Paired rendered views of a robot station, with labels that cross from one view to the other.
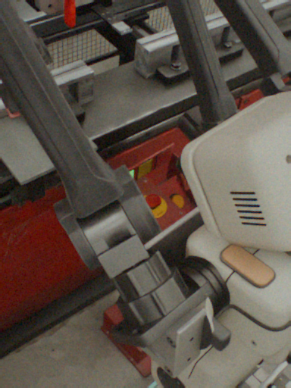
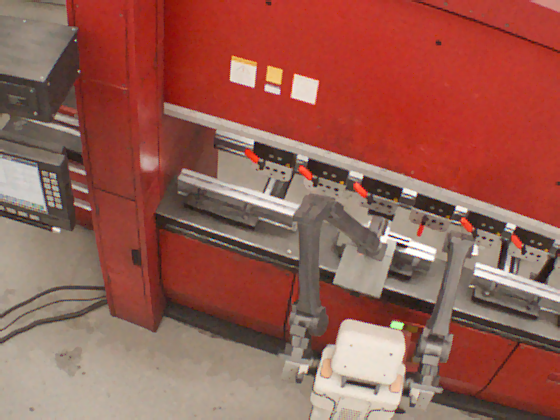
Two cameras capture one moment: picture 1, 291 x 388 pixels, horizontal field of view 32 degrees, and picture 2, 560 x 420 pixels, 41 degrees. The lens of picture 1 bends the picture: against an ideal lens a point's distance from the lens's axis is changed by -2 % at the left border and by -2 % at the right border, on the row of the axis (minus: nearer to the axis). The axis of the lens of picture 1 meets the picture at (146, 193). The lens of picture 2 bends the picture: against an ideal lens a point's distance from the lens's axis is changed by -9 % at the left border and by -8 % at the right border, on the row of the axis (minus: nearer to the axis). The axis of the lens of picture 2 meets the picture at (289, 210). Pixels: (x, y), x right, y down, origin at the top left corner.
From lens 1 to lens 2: 202 cm
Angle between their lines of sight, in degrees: 34
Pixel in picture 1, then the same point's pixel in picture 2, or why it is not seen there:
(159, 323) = (286, 355)
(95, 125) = (411, 287)
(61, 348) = not seen: hidden behind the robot
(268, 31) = (443, 311)
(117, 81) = not seen: hidden behind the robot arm
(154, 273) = (299, 342)
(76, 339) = not seen: hidden behind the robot
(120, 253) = (297, 328)
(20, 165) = (341, 275)
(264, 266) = (329, 373)
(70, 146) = (305, 288)
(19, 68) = (304, 258)
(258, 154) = (342, 335)
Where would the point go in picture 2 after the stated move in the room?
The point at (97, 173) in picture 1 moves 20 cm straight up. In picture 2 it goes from (308, 301) to (317, 267)
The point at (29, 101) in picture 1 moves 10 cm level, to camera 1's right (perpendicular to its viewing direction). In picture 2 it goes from (302, 267) to (317, 293)
